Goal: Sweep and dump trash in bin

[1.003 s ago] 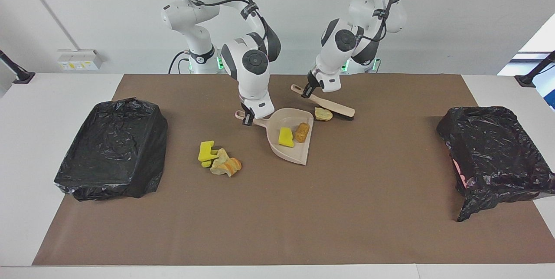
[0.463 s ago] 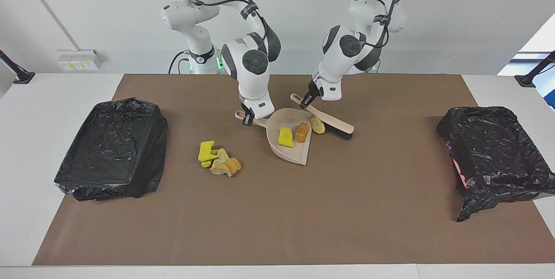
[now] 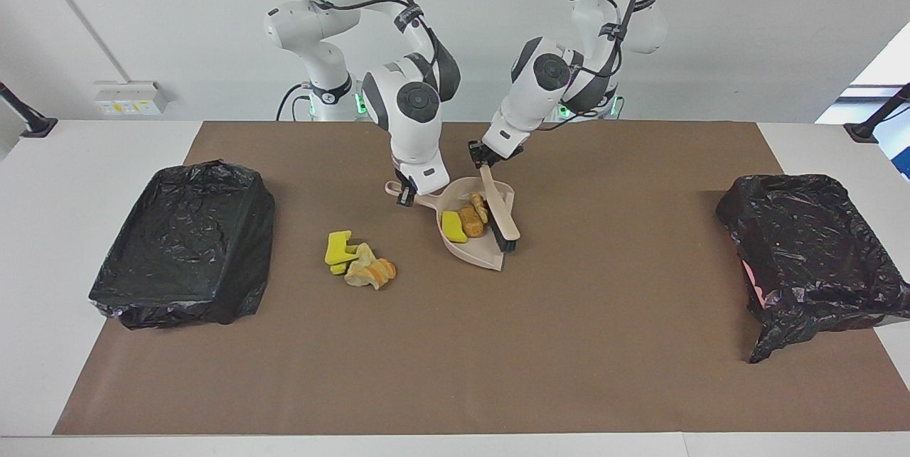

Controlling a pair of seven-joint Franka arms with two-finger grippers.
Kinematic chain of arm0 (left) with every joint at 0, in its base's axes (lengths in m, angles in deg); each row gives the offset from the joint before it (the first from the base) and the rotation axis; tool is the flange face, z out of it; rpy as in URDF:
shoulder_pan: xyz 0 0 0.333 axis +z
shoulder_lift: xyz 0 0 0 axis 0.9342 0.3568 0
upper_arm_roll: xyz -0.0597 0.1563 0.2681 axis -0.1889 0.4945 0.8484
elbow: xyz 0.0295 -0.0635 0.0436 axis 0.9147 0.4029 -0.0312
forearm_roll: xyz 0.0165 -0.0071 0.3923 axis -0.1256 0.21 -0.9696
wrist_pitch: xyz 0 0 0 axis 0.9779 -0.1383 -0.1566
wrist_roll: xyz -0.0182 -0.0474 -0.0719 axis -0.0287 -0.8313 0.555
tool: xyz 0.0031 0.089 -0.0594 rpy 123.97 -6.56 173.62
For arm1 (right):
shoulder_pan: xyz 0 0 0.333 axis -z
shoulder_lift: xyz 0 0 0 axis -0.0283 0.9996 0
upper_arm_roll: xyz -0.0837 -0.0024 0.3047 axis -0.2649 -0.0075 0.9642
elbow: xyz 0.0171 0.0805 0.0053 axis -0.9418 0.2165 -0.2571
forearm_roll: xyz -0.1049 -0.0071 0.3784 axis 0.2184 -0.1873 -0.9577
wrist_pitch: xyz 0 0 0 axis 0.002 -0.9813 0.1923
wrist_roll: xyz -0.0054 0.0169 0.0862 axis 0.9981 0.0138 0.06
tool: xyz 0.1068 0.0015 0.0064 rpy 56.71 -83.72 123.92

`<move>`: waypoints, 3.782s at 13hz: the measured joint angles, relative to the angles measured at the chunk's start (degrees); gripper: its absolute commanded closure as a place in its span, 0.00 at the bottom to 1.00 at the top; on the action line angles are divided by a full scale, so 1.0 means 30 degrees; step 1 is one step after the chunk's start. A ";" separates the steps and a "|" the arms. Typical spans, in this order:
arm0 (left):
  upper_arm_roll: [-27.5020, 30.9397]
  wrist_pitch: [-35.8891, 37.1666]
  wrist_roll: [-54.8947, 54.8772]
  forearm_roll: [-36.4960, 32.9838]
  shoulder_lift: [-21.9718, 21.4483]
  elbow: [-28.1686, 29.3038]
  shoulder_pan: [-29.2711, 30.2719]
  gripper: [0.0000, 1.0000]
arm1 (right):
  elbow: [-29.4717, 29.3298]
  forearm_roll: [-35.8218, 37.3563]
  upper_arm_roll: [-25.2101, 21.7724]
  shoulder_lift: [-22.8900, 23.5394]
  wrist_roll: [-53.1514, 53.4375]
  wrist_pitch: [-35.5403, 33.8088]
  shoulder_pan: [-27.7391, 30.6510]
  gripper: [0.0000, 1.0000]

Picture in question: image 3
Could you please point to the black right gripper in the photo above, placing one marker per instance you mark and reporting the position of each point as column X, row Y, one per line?
column 405, row 180

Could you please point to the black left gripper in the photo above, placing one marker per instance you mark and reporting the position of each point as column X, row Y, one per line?
column 483, row 155

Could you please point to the pale striped toy croissant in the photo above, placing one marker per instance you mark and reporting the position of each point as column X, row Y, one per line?
column 478, row 205

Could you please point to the yellow wedge sponge piece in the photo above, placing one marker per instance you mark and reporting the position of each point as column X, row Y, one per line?
column 453, row 228

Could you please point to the beige hand brush black bristles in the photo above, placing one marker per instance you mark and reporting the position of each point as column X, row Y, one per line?
column 501, row 215

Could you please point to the brown toy bread roll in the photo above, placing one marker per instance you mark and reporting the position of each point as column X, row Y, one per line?
column 471, row 222

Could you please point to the orange striped toy croissant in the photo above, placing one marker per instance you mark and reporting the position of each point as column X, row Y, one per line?
column 382, row 272

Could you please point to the pale toy bread slice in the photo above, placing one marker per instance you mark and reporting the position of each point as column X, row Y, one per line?
column 361, row 261

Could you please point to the yellow notched sponge piece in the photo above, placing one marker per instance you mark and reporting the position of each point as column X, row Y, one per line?
column 338, row 247

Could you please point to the beige plastic dustpan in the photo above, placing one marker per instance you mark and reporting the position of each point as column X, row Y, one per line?
column 490, row 254

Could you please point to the small yellow sponge piece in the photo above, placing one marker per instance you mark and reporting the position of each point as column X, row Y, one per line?
column 338, row 269

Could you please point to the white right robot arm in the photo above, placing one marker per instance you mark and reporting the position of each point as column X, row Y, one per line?
column 416, row 137

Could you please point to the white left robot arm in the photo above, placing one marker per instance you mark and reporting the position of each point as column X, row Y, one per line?
column 522, row 105

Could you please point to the bin lined with black bag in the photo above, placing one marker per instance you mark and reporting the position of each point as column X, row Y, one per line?
column 185, row 244

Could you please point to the pink bin under black bag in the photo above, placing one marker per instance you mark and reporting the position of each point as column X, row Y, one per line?
column 803, row 258

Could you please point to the brown table mat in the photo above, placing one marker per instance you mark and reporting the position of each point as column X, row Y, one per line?
column 455, row 393

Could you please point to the black clamp stand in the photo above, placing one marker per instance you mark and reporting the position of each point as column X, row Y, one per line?
column 32, row 123
column 871, row 126

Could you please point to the bright window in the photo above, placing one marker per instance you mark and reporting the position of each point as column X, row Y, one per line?
column 889, row 66

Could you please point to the white wall socket box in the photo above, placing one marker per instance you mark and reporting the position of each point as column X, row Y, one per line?
column 128, row 98

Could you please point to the white wall conduit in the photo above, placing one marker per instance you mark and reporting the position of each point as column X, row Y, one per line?
column 71, row 3

